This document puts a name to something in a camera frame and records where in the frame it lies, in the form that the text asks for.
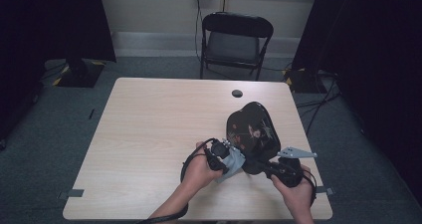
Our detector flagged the grey-blue cleaning cloth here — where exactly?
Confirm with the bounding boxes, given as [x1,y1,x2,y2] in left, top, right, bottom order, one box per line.
[215,145,248,184]

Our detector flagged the person's left hand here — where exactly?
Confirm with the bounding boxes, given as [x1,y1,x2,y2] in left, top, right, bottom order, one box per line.
[180,141,225,194]

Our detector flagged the black curtain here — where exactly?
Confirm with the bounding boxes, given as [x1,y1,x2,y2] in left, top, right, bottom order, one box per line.
[0,0,117,142]
[291,0,422,196]

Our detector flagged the black stand base yellow tape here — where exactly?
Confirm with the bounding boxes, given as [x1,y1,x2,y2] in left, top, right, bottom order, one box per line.
[52,58,106,89]
[282,68,329,95]

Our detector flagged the black lacquer flower-painted plate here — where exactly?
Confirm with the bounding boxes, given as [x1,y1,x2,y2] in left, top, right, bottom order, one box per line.
[225,101,282,176]

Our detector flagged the person's right hand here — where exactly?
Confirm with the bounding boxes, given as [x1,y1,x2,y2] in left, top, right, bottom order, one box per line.
[270,164,316,216]

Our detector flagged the grey floor tape piece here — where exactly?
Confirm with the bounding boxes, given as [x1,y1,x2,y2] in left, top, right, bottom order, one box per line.
[58,188,86,200]
[315,185,334,196]

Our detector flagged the black wall socket cable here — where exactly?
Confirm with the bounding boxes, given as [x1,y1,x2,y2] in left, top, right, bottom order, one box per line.
[194,0,207,65]

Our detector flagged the black floor cables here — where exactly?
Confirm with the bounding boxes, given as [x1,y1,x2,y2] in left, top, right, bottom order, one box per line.
[294,70,342,137]

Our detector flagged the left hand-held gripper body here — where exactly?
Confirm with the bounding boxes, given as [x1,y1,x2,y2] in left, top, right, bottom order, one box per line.
[203,137,239,172]

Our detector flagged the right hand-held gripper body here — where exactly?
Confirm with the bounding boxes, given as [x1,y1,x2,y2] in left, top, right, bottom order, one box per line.
[264,146,318,189]

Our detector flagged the right hand-held gripper cable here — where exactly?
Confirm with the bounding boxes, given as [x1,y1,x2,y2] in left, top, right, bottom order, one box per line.
[300,168,317,208]

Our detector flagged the black folding chair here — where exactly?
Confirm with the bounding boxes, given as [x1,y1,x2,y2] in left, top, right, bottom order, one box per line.
[199,12,275,82]

